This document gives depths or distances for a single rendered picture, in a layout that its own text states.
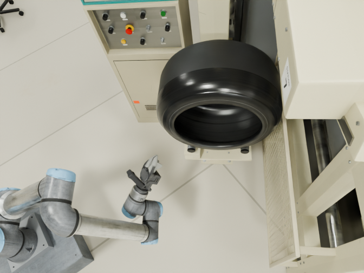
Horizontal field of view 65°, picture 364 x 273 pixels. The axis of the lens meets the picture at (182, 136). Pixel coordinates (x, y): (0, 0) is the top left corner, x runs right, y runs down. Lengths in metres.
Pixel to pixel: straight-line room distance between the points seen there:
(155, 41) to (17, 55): 2.34
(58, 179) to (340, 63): 1.03
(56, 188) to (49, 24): 3.16
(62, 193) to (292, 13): 0.99
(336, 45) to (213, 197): 1.82
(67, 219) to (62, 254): 0.69
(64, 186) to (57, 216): 0.12
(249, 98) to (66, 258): 1.36
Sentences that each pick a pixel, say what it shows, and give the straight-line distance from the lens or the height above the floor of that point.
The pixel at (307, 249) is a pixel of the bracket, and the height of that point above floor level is 0.98.
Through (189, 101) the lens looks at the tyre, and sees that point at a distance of 1.12.
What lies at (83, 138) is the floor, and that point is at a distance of 2.87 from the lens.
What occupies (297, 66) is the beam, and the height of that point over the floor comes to 1.78.
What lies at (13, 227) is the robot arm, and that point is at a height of 0.86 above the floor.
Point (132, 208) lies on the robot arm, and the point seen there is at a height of 0.83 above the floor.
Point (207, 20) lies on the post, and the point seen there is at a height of 1.43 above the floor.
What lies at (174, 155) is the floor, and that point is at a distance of 2.53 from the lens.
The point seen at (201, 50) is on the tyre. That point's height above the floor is 1.44.
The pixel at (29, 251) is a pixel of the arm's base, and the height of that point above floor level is 0.69.
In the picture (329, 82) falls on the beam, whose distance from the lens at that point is 0.67.
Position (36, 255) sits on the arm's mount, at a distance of 1.92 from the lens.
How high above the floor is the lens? 2.28
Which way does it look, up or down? 61 degrees down
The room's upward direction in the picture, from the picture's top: 14 degrees counter-clockwise
